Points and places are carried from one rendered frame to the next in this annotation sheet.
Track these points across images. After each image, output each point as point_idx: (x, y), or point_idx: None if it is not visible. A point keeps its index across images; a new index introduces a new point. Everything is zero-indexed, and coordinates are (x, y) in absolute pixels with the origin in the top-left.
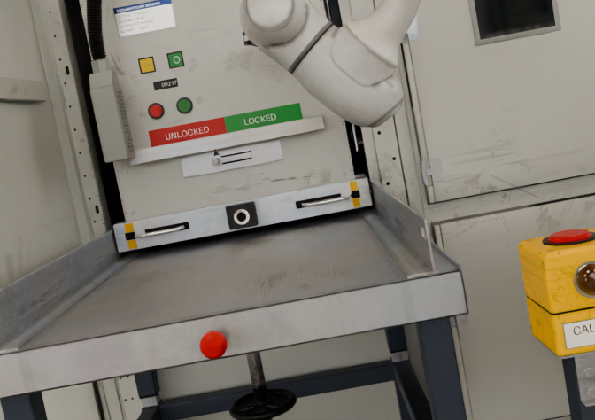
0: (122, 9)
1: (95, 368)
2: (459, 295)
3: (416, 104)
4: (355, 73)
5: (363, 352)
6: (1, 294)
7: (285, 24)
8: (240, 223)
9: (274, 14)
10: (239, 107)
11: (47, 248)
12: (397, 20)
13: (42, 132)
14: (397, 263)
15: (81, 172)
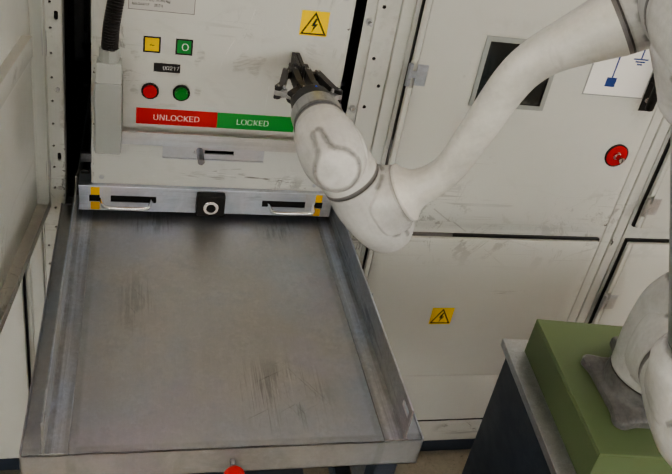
0: None
1: (129, 469)
2: (415, 453)
3: (397, 140)
4: (384, 226)
5: None
6: (47, 394)
7: (345, 190)
8: (208, 213)
9: (338, 181)
10: (235, 107)
11: (17, 217)
12: (436, 194)
13: (22, 89)
14: (373, 401)
15: (50, 119)
